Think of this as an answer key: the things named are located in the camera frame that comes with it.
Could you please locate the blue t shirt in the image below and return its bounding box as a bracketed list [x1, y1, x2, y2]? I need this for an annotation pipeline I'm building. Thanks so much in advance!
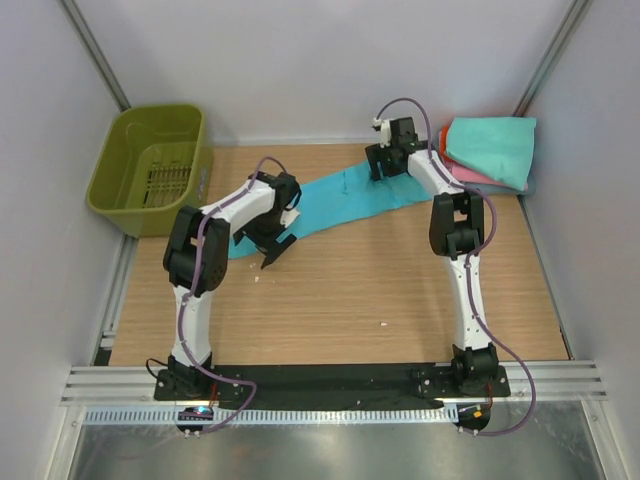
[227, 162, 434, 261]

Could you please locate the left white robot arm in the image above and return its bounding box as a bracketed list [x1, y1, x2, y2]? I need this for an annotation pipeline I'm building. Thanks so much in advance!
[154, 171, 302, 401]

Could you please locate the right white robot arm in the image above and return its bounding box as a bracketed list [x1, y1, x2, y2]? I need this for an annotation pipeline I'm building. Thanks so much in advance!
[365, 117, 499, 396]

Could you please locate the folded orange t shirt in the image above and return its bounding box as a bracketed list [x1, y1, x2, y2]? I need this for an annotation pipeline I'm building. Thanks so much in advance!
[438, 125, 449, 161]

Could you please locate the folded pink t shirt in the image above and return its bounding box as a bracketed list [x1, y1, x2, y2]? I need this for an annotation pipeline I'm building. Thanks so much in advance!
[442, 155, 494, 185]

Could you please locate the green plastic bin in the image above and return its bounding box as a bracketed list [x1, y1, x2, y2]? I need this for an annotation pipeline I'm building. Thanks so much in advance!
[86, 104, 213, 238]

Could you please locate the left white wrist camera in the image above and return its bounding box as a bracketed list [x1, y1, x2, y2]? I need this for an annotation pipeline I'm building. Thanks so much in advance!
[280, 208, 300, 229]

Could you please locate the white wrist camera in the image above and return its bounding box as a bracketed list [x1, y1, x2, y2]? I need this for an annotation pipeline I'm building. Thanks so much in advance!
[372, 118, 392, 148]
[280, 208, 300, 229]

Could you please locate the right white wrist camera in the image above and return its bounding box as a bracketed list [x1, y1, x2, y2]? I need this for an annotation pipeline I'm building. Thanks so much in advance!
[372, 118, 392, 148]

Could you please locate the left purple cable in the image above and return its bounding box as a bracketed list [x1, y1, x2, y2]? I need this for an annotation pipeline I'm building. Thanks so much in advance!
[177, 156, 259, 434]

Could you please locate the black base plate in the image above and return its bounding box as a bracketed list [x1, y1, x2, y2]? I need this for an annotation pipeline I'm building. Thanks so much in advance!
[154, 363, 511, 411]

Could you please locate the slotted cable duct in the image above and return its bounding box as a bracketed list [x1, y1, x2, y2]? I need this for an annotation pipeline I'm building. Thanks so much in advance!
[84, 404, 458, 427]

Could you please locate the aluminium frame rail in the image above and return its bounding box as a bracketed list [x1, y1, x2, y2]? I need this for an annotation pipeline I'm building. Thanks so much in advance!
[61, 361, 606, 411]

